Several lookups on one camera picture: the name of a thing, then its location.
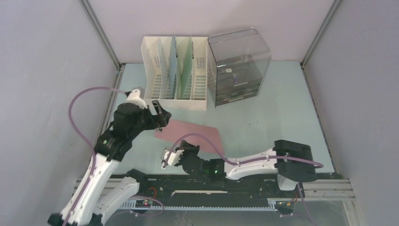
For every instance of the white file organizer rack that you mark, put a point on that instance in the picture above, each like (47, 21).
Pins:
(176, 71)

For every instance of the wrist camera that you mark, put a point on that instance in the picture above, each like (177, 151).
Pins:
(136, 97)
(170, 158)

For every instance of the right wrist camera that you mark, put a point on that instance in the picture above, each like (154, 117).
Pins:
(170, 158)

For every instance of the green clipboard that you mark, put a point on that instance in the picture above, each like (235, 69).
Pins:
(185, 84)

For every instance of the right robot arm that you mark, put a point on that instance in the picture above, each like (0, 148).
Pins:
(291, 162)

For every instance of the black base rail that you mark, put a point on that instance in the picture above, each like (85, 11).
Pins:
(250, 191)

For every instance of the blue folder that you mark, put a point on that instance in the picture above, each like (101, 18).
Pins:
(168, 65)

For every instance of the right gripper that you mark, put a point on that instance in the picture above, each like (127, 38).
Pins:
(187, 148)

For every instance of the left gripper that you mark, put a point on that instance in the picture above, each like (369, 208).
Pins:
(161, 119)

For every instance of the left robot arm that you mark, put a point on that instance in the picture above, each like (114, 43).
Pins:
(86, 208)

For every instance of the smoky transparent drawer cabinet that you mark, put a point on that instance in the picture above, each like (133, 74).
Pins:
(243, 53)

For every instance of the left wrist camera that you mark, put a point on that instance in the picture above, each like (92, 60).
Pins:
(136, 97)

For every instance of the pink folder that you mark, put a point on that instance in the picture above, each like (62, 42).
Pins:
(208, 138)

